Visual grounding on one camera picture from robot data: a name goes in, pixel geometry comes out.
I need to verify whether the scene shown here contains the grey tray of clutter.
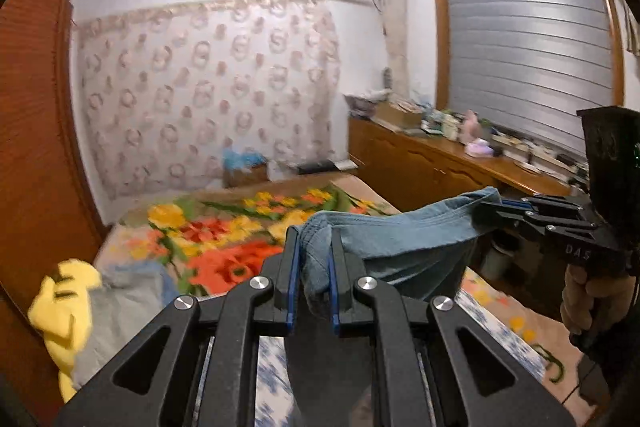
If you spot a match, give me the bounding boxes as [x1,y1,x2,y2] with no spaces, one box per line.
[345,93,386,116]

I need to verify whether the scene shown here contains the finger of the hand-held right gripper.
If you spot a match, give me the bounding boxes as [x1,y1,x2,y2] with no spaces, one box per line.
[492,195,596,220]
[477,206,593,239]

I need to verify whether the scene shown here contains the small cardboard box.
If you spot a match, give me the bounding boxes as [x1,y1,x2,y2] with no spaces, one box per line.
[222,163,268,188]

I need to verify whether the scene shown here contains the blue floral bedsheet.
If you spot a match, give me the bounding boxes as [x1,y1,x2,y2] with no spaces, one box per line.
[255,282,546,427]

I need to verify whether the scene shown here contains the grey window blind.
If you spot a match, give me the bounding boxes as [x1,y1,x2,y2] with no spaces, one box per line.
[442,0,616,152]

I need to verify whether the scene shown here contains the colourful flower blanket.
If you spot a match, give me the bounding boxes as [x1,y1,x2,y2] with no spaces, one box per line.
[95,179,568,385]

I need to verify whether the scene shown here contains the person's right hand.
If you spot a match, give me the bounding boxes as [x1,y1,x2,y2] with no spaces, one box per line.
[561,264,632,350]

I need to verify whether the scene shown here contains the ring patterned wall curtain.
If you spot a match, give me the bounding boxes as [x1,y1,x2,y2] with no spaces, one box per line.
[70,0,341,202]

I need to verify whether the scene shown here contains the wooden louvered wardrobe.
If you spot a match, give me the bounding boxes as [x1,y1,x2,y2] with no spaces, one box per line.
[0,0,106,427]

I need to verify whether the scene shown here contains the yellow plush toy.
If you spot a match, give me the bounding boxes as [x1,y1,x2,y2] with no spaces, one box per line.
[27,259,103,403]

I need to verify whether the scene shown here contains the beige bunched curtain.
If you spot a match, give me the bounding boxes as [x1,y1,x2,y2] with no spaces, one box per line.
[375,0,408,100]

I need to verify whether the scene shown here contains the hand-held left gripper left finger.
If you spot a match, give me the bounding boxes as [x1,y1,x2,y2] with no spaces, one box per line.
[52,227,301,427]

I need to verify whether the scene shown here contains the wooden side cabinet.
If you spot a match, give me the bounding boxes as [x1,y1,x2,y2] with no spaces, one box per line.
[347,117,586,218]

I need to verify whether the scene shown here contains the pink bottle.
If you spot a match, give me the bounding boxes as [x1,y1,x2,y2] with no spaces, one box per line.
[462,111,481,142]

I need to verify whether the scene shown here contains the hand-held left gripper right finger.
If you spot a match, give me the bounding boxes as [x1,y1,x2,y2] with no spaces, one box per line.
[327,227,576,427]

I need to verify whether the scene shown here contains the blue plastic bag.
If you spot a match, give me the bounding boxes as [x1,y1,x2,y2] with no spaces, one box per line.
[222,148,263,168]

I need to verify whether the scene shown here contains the blue-grey short pants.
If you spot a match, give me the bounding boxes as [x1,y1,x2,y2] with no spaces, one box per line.
[287,187,503,423]

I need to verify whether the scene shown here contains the flat cardboard box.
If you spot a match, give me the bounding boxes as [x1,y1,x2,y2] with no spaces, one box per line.
[375,101,423,130]

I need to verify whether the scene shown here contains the folded grey pants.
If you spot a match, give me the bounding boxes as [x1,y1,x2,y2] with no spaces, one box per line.
[75,267,181,388]

